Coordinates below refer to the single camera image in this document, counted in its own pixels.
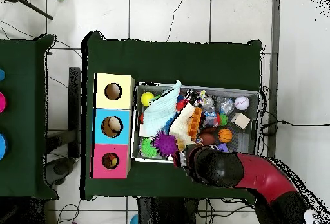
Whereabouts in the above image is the mint knitted cloth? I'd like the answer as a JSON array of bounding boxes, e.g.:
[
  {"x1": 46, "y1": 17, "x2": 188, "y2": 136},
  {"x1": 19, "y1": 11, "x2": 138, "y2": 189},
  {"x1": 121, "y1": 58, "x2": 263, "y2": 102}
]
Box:
[{"x1": 142, "y1": 80, "x2": 182, "y2": 138}]

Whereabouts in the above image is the cream knitted cloth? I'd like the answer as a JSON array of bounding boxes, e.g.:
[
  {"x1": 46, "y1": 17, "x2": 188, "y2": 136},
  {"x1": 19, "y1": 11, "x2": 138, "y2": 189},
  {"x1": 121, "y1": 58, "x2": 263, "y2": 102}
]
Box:
[{"x1": 168, "y1": 102, "x2": 197, "y2": 145}]

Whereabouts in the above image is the purple spiky ball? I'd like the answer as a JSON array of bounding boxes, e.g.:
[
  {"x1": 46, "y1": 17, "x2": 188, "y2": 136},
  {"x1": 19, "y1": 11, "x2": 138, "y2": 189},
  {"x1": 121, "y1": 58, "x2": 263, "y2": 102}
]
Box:
[{"x1": 151, "y1": 131, "x2": 179, "y2": 158}]

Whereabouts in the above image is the orange toy building brick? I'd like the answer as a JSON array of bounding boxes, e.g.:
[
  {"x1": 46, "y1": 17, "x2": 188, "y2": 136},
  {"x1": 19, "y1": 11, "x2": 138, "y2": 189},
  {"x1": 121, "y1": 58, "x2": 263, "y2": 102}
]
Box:
[{"x1": 188, "y1": 106, "x2": 202, "y2": 140}]

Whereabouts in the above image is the orange striped tiger plush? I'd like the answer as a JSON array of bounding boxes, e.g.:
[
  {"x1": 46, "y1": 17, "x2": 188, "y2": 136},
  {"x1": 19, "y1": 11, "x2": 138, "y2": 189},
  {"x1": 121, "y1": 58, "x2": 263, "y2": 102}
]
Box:
[{"x1": 102, "y1": 153, "x2": 116, "y2": 168}]

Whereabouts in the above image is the wooden box with three holes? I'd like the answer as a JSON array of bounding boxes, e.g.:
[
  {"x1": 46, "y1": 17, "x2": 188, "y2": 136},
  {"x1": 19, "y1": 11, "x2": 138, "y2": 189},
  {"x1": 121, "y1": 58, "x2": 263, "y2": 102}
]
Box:
[{"x1": 90, "y1": 73, "x2": 136, "y2": 180}]

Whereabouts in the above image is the clear mesh bin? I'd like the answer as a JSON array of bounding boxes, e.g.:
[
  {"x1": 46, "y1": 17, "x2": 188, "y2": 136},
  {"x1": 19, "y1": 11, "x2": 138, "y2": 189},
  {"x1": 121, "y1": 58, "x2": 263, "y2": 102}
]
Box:
[{"x1": 130, "y1": 81, "x2": 262, "y2": 169}]

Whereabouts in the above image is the yellow ball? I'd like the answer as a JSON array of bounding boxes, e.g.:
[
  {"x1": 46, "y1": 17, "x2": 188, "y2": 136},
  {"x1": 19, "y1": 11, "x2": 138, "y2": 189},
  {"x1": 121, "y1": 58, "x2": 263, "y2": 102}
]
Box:
[{"x1": 140, "y1": 91, "x2": 155, "y2": 107}]

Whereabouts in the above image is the green spiky ball with eyes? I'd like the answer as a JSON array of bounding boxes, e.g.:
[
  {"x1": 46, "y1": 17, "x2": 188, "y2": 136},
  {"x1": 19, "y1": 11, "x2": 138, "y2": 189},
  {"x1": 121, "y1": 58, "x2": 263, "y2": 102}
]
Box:
[{"x1": 140, "y1": 137, "x2": 159, "y2": 158}]

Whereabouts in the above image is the brown toy football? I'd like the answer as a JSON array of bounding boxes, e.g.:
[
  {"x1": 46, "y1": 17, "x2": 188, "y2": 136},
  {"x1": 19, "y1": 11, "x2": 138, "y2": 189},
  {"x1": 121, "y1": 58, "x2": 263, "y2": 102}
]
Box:
[{"x1": 199, "y1": 132, "x2": 216, "y2": 146}]

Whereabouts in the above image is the dark green table cloth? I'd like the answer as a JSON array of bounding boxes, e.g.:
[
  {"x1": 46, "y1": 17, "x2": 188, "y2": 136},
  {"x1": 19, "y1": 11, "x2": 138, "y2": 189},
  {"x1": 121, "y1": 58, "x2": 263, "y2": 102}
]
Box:
[
  {"x1": 0, "y1": 33, "x2": 59, "y2": 200},
  {"x1": 81, "y1": 31, "x2": 264, "y2": 201}
]

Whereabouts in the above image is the multicolour spiky caterpillar toy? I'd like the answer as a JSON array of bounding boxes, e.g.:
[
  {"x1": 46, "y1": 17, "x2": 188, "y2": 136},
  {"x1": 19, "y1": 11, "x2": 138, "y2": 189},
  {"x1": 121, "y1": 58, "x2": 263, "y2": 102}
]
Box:
[{"x1": 215, "y1": 113, "x2": 229, "y2": 126}]

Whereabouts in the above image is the small orange basketball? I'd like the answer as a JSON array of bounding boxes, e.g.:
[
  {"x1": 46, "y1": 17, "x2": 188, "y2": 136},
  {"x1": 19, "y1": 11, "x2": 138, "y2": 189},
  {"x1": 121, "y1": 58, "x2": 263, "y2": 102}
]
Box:
[{"x1": 217, "y1": 128, "x2": 233, "y2": 143}]

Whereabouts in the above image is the plain wooden block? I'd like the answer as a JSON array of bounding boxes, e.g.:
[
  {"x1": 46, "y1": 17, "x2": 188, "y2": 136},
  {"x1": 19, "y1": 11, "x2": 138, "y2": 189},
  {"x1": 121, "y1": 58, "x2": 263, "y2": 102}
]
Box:
[{"x1": 230, "y1": 112, "x2": 251, "y2": 130}]

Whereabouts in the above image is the white baseball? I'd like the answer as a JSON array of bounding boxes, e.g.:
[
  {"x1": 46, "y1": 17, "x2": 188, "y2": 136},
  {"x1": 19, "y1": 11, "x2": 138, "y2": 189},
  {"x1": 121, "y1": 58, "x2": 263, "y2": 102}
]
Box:
[{"x1": 233, "y1": 95, "x2": 250, "y2": 111}]

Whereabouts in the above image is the black rod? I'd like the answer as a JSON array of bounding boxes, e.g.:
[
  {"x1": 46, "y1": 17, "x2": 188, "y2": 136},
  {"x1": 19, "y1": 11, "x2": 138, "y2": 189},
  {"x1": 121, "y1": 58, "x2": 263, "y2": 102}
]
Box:
[{"x1": 15, "y1": 0, "x2": 54, "y2": 21}]

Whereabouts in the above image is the pink round toy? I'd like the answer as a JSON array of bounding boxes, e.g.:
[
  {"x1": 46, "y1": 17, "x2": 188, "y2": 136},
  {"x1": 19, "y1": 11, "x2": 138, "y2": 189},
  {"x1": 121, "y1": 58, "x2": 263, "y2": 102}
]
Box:
[{"x1": 0, "y1": 91, "x2": 7, "y2": 114}]

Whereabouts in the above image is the large blue round toy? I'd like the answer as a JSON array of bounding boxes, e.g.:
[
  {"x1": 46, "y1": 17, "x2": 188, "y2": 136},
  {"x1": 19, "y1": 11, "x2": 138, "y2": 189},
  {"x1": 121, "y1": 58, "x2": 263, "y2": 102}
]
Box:
[{"x1": 0, "y1": 132, "x2": 8, "y2": 160}]

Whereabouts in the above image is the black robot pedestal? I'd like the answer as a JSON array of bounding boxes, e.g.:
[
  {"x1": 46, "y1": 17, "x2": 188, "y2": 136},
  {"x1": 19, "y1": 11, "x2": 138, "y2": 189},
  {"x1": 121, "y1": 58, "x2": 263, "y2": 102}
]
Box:
[{"x1": 137, "y1": 196, "x2": 199, "y2": 224}]

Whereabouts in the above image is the black power cable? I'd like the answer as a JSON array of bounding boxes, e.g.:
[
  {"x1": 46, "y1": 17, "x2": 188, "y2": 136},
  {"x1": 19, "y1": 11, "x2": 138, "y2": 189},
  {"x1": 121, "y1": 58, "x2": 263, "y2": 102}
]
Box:
[{"x1": 260, "y1": 120, "x2": 330, "y2": 136}]

